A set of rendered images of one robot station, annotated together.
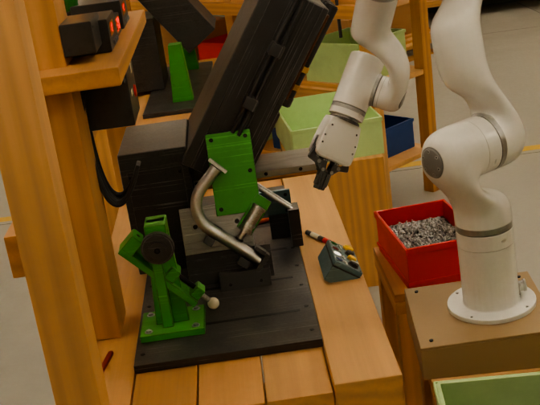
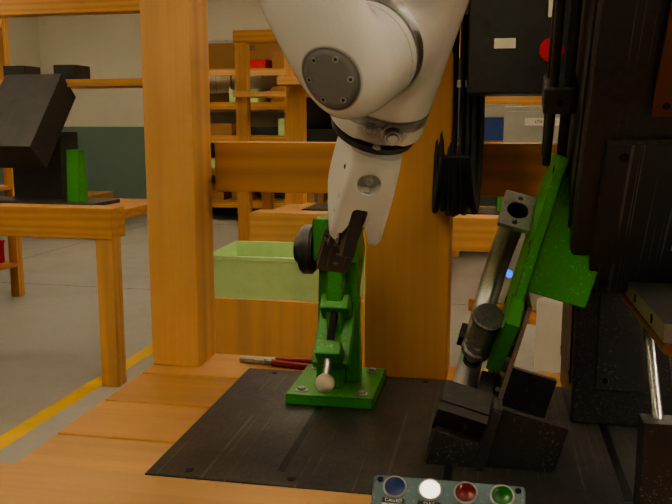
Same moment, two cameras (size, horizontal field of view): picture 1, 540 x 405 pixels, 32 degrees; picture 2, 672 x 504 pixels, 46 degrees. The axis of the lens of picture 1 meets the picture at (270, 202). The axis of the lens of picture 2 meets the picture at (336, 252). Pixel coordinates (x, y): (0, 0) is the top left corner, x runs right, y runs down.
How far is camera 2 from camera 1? 2.52 m
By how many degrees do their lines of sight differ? 98
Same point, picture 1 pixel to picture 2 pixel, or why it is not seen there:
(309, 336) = (168, 465)
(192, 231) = not seen: hidden behind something
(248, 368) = (163, 432)
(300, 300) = (323, 477)
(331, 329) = (166, 485)
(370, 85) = not seen: hidden behind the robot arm
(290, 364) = (129, 458)
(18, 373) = not seen: outside the picture
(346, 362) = (35, 478)
